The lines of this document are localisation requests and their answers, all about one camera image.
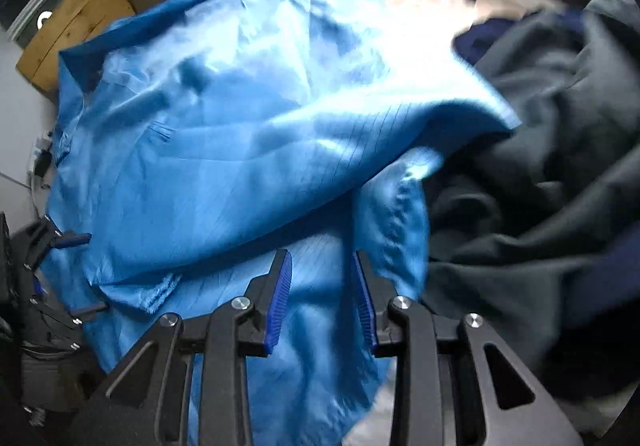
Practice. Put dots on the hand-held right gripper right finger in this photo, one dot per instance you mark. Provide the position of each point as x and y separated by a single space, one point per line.
364 308

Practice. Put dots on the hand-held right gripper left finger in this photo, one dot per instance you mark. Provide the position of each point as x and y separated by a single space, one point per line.
279 308

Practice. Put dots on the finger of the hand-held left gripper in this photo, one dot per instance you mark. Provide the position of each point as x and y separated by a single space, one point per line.
75 240
90 310

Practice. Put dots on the blue shirt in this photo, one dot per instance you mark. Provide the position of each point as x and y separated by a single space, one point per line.
225 125

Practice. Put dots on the pine wood plank board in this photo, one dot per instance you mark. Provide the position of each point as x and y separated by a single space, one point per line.
75 25

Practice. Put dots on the dark grey garment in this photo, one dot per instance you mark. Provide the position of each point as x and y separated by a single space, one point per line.
550 175

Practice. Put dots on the navy blue garment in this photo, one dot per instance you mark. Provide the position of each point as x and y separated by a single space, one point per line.
480 38

